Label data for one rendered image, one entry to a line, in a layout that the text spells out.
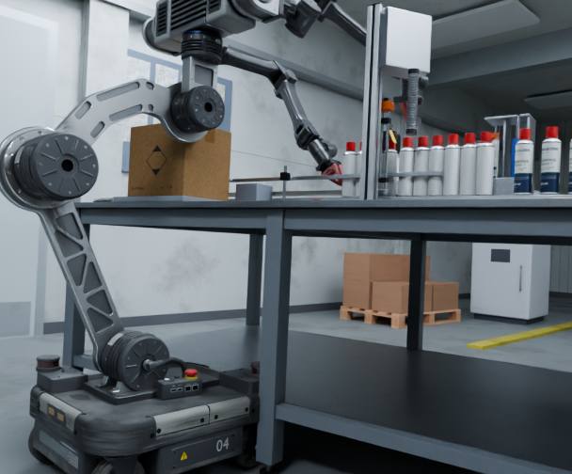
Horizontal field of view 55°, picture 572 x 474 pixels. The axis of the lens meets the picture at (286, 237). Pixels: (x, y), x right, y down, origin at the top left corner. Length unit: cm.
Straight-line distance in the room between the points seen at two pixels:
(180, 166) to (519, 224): 113
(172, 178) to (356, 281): 351
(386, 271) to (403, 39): 367
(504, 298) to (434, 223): 461
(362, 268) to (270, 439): 362
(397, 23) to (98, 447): 151
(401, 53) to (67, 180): 109
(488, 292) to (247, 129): 297
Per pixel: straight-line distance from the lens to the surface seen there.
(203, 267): 484
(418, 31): 195
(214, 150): 206
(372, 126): 183
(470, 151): 186
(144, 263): 451
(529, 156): 182
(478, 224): 140
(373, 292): 516
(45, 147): 152
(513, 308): 599
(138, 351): 166
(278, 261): 164
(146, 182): 208
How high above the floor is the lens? 70
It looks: 1 degrees up
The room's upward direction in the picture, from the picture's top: 3 degrees clockwise
